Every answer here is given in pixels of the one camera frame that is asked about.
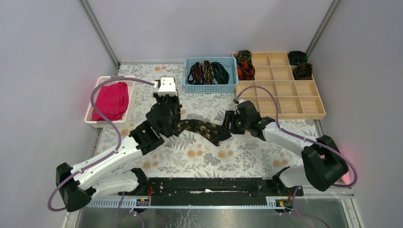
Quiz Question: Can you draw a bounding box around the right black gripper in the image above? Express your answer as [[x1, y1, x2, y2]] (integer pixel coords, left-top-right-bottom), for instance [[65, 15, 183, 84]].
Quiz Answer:
[[219, 111, 250, 135]]

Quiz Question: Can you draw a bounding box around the dark floral necktie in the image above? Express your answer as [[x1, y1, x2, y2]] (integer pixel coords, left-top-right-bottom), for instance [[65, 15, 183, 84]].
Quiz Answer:
[[174, 119, 231, 146]]

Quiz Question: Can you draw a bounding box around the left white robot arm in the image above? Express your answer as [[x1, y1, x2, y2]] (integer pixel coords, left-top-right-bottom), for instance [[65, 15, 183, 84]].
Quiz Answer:
[[56, 92, 181, 212]]

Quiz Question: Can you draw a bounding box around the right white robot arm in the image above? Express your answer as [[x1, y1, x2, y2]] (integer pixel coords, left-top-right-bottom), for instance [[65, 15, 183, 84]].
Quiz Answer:
[[221, 101, 349, 196]]

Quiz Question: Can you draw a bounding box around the floral table mat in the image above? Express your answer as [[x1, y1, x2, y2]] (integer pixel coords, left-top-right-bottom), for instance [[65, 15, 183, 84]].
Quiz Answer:
[[113, 64, 302, 178]]

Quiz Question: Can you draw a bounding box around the rolled orange black tie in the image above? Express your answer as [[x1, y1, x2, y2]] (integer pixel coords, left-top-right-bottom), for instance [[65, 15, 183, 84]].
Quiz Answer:
[[237, 62, 255, 81]]

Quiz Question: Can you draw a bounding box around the dark green tie in basket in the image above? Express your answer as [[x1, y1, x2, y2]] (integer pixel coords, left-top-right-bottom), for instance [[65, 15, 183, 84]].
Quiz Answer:
[[211, 62, 229, 85]]

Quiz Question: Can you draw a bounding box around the wooden compartment tray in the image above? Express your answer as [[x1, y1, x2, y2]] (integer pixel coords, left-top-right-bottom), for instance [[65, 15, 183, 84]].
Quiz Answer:
[[235, 53, 326, 120]]

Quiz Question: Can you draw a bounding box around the red folded cloth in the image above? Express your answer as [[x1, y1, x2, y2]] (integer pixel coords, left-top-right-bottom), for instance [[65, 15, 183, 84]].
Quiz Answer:
[[95, 82, 129, 121]]

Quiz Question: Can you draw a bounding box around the brown striped tie in basket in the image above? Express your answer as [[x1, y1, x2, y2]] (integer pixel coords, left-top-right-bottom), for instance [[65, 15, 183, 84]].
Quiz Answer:
[[187, 62, 203, 85]]

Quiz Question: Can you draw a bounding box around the blue plastic basket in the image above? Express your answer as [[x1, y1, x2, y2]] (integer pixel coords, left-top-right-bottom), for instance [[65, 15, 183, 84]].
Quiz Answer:
[[183, 57, 239, 94]]

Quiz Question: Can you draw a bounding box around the brown patterned tie in basket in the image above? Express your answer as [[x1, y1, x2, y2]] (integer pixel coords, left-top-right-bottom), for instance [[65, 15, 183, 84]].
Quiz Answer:
[[202, 60, 214, 85]]

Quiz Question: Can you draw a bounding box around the rolled dark striped tie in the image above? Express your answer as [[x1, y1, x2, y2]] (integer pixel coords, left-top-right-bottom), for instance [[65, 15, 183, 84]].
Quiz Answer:
[[235, 50, 252, 64]]

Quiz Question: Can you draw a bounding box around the rolled olive patterned tie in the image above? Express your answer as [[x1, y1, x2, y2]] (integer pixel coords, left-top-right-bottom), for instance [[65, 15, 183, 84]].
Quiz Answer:
[[293, 62, 313, 80]]

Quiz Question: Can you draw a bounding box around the white plastic basket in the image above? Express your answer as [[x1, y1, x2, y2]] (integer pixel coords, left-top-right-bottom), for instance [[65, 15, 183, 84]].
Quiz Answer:
[[84, 76, 137, 128]]

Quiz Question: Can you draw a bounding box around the rolled dark green tie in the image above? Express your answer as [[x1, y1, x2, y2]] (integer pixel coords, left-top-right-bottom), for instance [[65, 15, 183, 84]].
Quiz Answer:
[[288, 51, 308, 66]]

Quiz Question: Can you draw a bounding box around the pink cloth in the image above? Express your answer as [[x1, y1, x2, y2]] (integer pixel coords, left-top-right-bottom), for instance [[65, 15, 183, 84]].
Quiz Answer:
[[337, 171, 352, 185]]

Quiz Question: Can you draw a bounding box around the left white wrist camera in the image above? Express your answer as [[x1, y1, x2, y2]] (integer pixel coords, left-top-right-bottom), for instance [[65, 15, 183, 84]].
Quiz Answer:
[[154, 76, 178, 96]]

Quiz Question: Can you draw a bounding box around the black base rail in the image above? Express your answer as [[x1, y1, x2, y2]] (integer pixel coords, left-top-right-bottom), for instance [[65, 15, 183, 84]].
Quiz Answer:
[[124, 178, 296, 206]]

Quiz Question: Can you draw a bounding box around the grey slotted cable duct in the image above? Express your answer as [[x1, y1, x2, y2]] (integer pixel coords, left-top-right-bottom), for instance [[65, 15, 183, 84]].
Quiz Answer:
[[87, 197, 287, 210]]

